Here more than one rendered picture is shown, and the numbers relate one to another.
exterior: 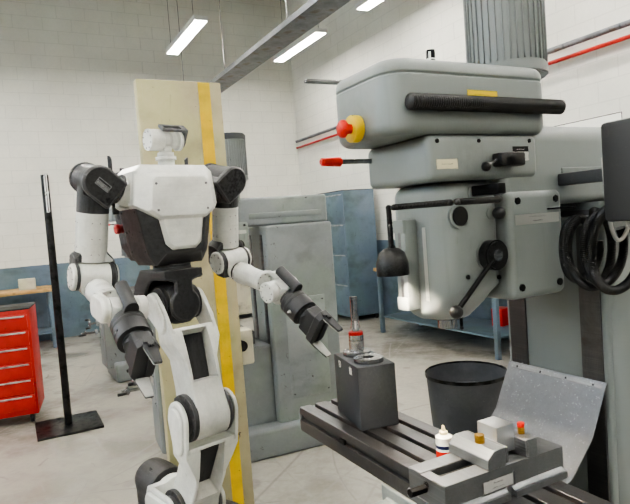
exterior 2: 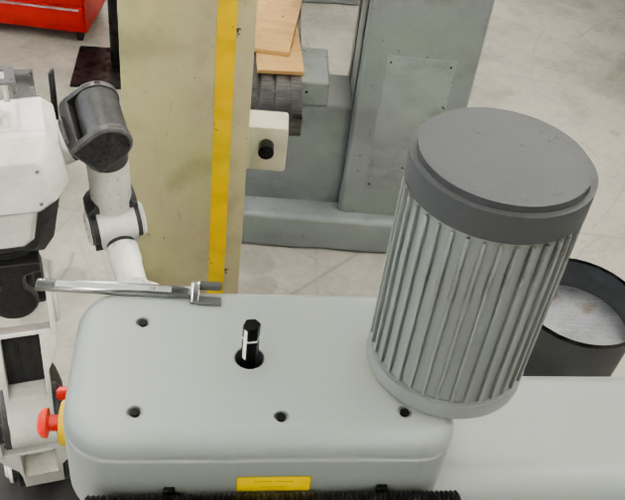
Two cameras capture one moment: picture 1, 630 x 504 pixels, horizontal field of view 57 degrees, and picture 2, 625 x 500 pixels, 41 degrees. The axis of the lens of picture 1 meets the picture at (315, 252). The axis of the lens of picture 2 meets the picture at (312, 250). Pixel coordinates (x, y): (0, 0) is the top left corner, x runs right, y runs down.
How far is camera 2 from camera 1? 1.46 m
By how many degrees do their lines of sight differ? 40
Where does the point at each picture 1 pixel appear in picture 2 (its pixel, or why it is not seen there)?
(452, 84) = (202, 471)
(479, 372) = (616, 294)
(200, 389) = (18, 407)
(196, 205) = (20, 202)
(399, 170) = not seen: hidden behind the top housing
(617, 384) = not seen: outside the picture
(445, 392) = not seen: hidden behind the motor
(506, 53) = (406, 374)
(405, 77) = (95, 465)
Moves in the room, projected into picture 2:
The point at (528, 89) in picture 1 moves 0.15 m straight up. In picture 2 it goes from (396, 470) to (419, 389)
